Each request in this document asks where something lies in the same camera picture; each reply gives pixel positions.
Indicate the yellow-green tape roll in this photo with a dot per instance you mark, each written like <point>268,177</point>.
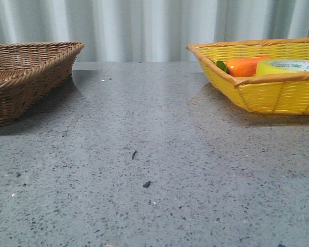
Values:
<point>281,66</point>

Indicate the black debris fragment lower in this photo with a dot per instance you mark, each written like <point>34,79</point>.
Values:
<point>147,184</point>

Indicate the orange toy carrot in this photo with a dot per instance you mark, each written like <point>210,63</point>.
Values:
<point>241,67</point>

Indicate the brown wicker basket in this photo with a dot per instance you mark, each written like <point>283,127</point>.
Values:
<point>29,71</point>

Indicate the white pleated curtain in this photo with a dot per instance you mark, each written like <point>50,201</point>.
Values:
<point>149,31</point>

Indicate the yellow woven basket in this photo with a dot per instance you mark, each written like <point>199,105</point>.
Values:
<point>286,93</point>

